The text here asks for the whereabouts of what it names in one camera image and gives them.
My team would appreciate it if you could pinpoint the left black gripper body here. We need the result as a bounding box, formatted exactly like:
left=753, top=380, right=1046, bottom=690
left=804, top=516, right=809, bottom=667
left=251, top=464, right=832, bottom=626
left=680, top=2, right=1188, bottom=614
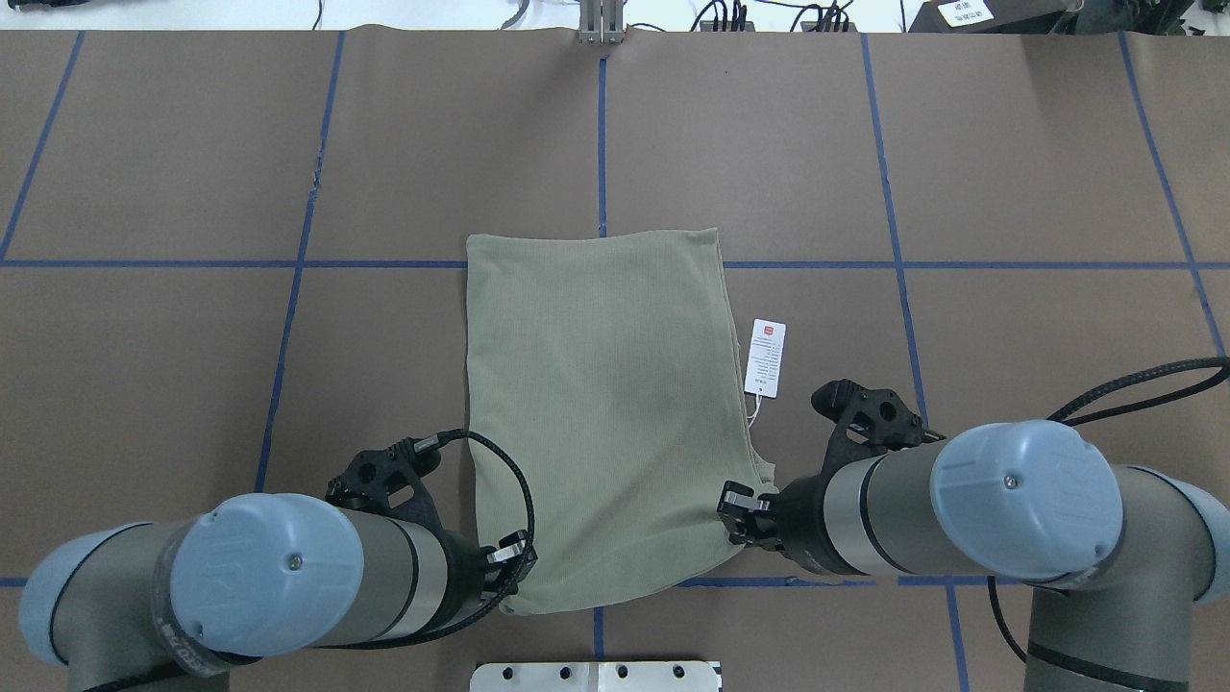
left=435, top=531, right=504, bottom=626

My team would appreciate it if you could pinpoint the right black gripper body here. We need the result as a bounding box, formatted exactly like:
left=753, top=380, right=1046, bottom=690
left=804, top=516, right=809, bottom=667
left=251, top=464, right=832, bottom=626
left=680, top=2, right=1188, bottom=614
left=772, top=474, right=847, bottom=576

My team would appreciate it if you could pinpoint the olive green long-sleeve shirt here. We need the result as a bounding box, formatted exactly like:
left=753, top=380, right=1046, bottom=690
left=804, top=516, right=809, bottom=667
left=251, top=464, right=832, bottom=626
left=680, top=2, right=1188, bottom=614
left=466, top=227, right=775, bottom=616

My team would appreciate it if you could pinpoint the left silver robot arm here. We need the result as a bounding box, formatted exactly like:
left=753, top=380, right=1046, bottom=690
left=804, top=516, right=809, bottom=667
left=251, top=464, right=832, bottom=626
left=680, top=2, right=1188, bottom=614
left=18, top=492, right=536, bottom=691

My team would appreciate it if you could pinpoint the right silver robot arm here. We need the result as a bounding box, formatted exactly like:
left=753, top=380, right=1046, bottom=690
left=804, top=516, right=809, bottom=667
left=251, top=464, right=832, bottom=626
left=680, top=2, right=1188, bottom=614
left=717, top=420, right=1228, bottom=691

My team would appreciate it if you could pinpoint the white shirt price tag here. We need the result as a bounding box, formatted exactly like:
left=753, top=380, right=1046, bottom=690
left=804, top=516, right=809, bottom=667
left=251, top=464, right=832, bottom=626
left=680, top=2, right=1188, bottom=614
left=743, top=318, right=787, bottom=429

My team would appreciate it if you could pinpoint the black box device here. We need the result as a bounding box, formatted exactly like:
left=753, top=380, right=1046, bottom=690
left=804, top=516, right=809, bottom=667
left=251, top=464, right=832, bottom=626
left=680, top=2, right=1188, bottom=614
left=907, top=1, right=1085, bottom=34

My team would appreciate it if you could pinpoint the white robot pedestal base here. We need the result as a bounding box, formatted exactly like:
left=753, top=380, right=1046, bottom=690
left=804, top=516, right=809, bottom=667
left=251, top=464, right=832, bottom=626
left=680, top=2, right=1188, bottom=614
left=469, top=660, right=724, bottom=691

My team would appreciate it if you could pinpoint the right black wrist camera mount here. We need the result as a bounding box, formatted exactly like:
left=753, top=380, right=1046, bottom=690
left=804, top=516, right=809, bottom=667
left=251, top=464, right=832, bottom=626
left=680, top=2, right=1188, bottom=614
left=811, top=380, right=946, bottom=473

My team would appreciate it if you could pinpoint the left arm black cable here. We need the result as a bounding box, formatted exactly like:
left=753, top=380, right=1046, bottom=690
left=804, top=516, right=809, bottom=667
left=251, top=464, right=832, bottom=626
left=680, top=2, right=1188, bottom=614
left=317, top=429, right=538, bottom=651

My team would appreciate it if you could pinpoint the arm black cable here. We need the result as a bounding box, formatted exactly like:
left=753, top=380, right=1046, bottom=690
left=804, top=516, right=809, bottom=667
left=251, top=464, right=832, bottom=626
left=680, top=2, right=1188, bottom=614
left=317, top=429, right=538, bottom=651
left=985, top=356, right=1230, bottom=664

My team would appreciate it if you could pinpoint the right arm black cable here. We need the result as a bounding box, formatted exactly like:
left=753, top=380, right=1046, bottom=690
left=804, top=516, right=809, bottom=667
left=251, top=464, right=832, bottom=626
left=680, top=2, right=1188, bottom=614
left=985, top=356, right=1230, bottom=664

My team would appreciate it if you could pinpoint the aluminium frame post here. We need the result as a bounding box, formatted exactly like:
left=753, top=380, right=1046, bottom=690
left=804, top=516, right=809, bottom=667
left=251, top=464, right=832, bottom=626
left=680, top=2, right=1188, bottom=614
left=577, top=0, right=627, bottom=45

